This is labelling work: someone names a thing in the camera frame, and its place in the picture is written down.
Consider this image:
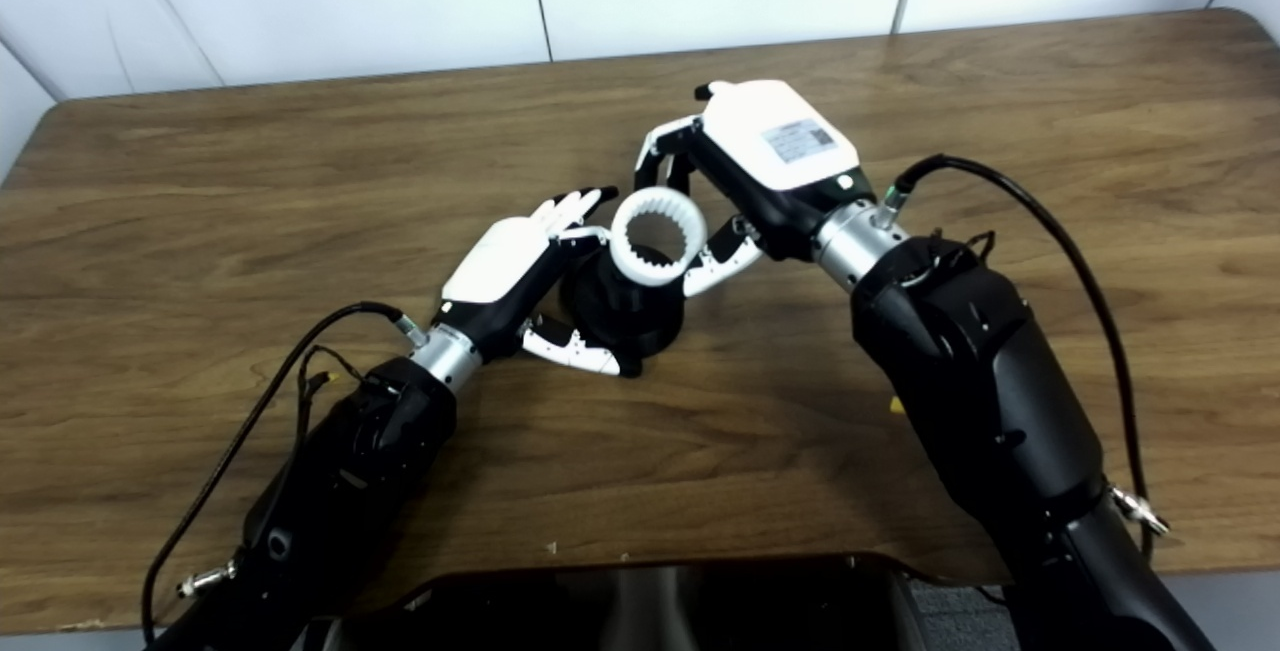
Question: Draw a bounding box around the white toothed plastic ring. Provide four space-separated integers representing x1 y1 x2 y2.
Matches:
610 186 709 286

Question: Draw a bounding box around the glossy black robot torso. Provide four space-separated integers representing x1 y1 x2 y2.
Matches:
325 556 926 651

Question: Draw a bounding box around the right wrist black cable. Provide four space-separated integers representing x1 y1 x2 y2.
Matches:
878 153 1156 562

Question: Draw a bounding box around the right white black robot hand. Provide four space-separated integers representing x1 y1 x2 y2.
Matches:
634 79 873 298

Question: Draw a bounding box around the arm thin wire bundle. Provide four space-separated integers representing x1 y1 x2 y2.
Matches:
295 344 401 404
905 228 996 287

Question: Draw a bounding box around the left arm thin wire bundle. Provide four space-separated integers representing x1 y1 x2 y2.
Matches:
295 344 401 404

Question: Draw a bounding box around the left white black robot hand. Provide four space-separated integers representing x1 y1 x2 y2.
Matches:
432 186 623 379

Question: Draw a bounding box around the right arm thin wire bundle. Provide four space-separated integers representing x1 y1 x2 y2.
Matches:
905 228 996 287

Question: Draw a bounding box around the round black plastic part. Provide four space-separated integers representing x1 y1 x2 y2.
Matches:
558 236 691 377

